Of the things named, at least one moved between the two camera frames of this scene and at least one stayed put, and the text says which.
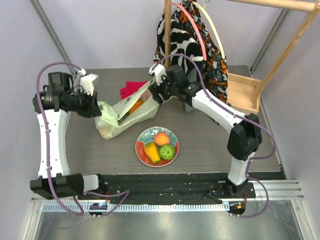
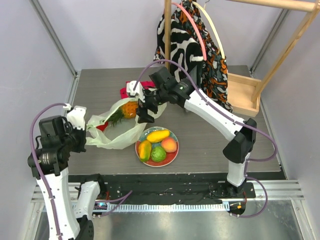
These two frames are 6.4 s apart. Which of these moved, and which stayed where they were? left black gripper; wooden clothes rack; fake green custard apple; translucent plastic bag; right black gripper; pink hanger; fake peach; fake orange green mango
Moved: fake orange green mango; fake peach; fake green custard apple; translucent plastic bag; left black gripper; right black gripper
Stayed: pink hanger; wooden clothes rack
